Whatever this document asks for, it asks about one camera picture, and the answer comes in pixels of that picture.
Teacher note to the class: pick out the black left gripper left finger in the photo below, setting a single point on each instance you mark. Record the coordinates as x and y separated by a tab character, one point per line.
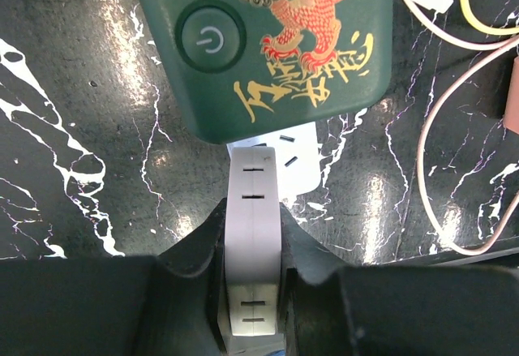
135	305

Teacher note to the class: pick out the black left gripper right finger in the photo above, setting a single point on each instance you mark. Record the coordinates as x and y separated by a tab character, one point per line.
328	307

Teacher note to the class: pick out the white wall charger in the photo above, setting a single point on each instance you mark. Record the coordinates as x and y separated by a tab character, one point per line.
253	242

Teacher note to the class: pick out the light blue power strip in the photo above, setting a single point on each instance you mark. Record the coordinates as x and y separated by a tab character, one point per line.
298	172

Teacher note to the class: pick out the green cube socket adapter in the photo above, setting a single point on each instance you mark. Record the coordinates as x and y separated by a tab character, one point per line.
242	68

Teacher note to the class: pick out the pink USB charger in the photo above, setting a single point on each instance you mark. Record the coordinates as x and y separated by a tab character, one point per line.
511	113

